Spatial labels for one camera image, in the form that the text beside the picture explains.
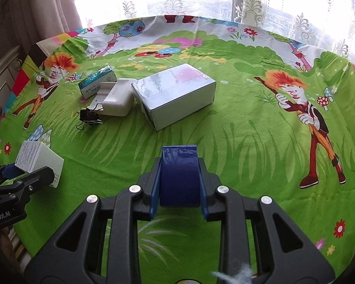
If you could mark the white fluff tuft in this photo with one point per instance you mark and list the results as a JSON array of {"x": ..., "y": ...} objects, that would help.
[{"x": 233, "y": 275}]

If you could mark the printed green cloth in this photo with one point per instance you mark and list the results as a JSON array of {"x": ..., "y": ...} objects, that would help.
[{"x": 254, "y": 153}]

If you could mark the brown curtain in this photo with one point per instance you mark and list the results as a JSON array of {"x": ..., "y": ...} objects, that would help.
[{"x": 41, "y": 6}]

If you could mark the small white box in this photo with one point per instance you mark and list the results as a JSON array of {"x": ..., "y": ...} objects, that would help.
[{"x": 115, "y": 100}]

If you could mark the large white box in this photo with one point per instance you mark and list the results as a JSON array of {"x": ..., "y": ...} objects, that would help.
[{"x": 171, "y": 94}]

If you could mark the cream dressing table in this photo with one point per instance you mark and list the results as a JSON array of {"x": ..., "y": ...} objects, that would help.
[{"x": 0, "y": 80}]

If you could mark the white printed box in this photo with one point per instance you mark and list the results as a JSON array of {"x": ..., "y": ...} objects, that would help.
[{"x": 38, "y": 156}]

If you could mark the teal box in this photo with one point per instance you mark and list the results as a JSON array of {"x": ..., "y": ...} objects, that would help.
[{"x": 94, "y": 84}]

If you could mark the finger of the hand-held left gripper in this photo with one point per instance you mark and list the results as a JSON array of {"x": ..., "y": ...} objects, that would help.
[
  {"x": 10, "y": 171},
  {"x": 32, "y": 180}
]

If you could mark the black binder clip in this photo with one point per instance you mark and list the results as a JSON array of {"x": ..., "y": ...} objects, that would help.
[
  {"x": 87, "y": 113},
  {"x": 88, "y": 123}
]

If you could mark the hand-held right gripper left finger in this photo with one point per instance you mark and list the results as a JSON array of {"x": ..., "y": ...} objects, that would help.
[{"x": 154, "y": 189}]

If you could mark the blue box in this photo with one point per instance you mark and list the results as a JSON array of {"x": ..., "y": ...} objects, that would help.
[{"x": 180, "y": 177}]

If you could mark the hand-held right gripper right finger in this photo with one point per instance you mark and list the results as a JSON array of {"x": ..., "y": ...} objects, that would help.
[{"x": 203, "y": 189}]

